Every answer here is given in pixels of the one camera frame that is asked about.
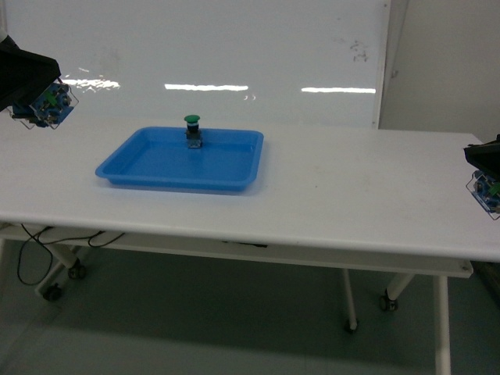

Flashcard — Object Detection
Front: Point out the white glossy whiteboard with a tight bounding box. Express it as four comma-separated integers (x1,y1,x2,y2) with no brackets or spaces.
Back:
1,1,390,128

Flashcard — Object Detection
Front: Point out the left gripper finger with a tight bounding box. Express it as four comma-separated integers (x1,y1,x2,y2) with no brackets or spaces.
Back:
1,45,61,110

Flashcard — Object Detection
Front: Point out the blue plastic tray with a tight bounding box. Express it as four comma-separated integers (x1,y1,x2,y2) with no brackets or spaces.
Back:
95,127,264,192

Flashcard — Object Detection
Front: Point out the green mushroom push button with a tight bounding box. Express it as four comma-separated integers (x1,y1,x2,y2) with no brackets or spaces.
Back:
184,115,202,148

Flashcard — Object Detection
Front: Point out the white table frame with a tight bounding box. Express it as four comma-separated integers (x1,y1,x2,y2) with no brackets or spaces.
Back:
0,222,474,375

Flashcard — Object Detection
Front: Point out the yellow mushroom push button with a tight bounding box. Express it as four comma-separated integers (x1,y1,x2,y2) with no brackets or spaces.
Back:
466,170,499,220

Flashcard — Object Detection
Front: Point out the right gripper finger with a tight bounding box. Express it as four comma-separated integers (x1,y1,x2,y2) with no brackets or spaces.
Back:
464,135,499,181

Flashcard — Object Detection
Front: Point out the red mushroom push button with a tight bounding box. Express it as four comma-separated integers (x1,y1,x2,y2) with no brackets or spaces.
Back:
8,80,79,130

